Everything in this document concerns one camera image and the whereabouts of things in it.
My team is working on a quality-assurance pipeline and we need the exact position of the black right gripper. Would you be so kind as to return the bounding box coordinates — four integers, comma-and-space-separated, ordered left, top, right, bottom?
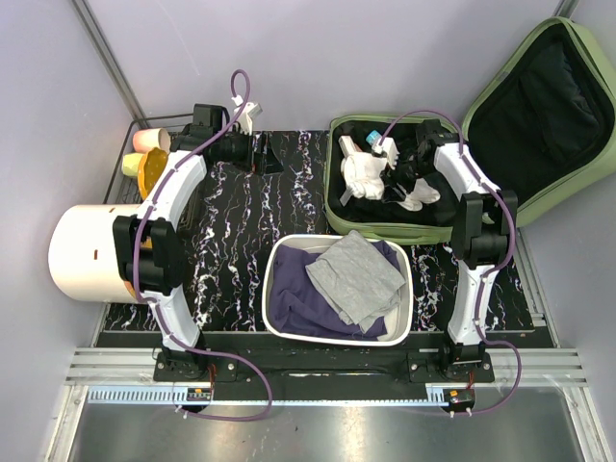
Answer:
379, 152, 437, 204

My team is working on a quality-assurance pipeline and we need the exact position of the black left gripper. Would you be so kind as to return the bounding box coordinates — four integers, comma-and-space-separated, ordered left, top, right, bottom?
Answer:
214, 125, 284, 176

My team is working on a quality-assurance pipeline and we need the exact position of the white grey cloth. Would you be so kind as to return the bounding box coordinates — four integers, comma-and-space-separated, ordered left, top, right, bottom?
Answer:
340, 152, 441, 212

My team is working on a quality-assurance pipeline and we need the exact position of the green hard-shell suitcase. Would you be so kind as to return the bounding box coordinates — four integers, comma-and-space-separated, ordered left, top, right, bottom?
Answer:
324, 17, 615, 245

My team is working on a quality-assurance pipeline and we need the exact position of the grey garment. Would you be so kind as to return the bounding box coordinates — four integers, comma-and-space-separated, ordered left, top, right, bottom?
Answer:
305, 231, 406, 334

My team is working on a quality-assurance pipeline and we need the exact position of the navy blue garment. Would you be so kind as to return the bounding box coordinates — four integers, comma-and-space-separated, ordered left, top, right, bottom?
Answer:
264, 244, 399, 342

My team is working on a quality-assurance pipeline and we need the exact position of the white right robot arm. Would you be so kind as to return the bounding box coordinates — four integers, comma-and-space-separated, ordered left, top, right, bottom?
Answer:
409, 114, 518, 382

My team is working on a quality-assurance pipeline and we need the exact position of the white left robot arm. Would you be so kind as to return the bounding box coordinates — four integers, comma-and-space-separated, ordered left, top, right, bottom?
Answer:
112, 96, 283, 381

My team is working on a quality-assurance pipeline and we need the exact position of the pink blue tube bottle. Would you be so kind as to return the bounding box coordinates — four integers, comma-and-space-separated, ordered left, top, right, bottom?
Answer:
366, 130, 382, 145

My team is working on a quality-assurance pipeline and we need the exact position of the white cosmetic tube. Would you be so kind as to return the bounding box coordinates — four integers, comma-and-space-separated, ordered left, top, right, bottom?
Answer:
338, 136, 362, 157

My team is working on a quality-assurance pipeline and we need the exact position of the pink cup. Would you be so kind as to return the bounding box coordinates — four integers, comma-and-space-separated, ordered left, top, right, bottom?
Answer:
132, 128, 171, 153

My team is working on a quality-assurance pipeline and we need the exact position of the light green cup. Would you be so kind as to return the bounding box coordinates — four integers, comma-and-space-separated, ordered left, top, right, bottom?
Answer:
121, 152, 144, 178

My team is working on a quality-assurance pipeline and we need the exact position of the white rectangular plastic basin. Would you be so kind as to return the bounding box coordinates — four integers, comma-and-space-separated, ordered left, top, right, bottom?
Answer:
262, 234, 413, 347

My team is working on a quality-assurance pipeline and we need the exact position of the white cylinder appliance orange lid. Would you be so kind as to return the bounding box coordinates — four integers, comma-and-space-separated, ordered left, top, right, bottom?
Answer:
48, 204, 138, 303

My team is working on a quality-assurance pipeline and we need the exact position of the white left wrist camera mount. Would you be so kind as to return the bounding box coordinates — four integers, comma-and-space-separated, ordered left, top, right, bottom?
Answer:
232, 95, 263, 135

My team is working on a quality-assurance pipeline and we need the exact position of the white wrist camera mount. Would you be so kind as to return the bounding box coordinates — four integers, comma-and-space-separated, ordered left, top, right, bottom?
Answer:
371, 135, 399, 169
232, 95, 263, 135

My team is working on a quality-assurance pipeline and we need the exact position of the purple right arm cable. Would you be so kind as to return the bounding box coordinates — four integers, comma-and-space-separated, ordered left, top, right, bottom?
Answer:
382, 110, 524, 419

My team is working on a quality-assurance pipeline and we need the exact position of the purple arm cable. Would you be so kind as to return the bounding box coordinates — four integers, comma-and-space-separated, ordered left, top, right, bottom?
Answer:
382, 110, 524, 419
132, 69, 274, 423

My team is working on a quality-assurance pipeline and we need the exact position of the black wire dish rack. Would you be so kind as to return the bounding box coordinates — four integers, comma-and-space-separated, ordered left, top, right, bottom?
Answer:
103, 113, 193, 204

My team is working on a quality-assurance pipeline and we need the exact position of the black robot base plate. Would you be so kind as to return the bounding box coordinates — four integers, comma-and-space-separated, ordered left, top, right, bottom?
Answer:
153, 335, 495, 403

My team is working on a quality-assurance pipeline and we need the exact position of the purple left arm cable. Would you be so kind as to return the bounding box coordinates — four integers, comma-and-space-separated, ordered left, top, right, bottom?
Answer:
132, 69, 274, 423

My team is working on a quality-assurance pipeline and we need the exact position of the aluminium rail frame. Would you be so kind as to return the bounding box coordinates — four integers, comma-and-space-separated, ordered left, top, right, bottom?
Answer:
48, 347, 615, 461

